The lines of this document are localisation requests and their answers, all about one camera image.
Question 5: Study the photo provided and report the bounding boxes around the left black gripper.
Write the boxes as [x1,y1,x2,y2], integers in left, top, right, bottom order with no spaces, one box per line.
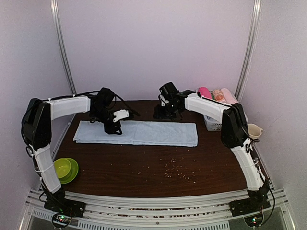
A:
[91,107,122,135]

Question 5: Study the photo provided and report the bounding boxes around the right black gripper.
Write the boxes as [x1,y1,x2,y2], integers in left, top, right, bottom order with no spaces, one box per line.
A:
[154,101,180,120]

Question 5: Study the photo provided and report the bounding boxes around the light blue towel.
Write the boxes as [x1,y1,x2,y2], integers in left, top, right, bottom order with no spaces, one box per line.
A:
[73,121,198,147]

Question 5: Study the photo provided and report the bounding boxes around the magenta pink towel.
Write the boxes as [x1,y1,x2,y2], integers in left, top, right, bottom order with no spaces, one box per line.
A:
[197,87,212,99]

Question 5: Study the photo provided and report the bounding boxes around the white plastic basket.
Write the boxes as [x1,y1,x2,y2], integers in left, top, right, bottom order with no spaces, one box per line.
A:
[195,87,238,132]

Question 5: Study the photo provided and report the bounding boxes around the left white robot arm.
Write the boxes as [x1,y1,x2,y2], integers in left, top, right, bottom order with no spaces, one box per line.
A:
[21,95,129,194]

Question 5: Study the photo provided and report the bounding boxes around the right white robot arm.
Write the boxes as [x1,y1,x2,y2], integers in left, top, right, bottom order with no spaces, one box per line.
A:
[154,87,267,192]

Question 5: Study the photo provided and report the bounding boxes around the cartoon print rolled towel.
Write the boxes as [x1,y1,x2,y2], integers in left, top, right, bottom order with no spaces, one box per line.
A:
[213,89,227,103]

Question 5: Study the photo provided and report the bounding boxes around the light pink rolled towel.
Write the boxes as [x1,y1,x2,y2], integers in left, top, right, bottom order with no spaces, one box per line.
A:
[221,88,238,104]

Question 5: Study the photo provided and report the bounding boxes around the green plate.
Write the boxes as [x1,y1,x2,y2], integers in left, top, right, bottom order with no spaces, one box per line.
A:
[54,158,79,184]

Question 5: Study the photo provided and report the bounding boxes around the green bowl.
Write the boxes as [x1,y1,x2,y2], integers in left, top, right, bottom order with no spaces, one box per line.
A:
[54,158,71,179]

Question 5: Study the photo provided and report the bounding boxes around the cream patterned mug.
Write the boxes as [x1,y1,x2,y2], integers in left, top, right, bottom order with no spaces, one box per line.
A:
[248,123,263,141]

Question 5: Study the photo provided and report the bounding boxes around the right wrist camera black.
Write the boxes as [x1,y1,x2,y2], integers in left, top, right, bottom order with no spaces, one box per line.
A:
[159,82,179,101]

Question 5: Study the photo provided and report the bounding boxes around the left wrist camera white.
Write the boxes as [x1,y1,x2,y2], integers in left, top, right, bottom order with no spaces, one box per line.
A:
[113,109,130,123]

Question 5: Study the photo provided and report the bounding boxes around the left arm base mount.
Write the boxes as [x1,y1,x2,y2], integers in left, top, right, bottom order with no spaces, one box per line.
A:
[44,197,86,217]

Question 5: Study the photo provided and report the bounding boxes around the aluminium front rail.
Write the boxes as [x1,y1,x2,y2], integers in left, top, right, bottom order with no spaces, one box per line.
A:
[17,189,295,230]

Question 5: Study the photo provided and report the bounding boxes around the left aluminium post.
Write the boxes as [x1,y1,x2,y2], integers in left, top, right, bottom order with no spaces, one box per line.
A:
[50,0,76,94]

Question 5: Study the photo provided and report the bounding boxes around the aluminium post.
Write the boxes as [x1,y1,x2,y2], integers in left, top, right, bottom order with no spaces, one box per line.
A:
[50,0,76,94]
[235,0,262,101]

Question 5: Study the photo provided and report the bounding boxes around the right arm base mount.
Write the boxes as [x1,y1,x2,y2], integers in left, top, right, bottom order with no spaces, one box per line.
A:
[229,196,271,217]

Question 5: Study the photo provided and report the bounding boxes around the right aluminium post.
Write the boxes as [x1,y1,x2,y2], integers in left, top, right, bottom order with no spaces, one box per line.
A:
[235,0,262,101]

